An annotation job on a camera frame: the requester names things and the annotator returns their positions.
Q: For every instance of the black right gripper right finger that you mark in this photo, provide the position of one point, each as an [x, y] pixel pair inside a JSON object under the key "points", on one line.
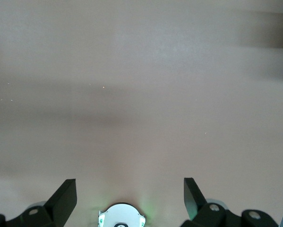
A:
{"points": [[198, 210]]}

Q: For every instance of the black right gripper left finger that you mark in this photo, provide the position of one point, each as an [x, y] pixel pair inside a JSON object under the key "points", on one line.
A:
{"points": [[58, 208]]}

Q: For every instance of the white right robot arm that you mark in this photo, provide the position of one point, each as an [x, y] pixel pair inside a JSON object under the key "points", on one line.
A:
{"points": [[121, 214]]}

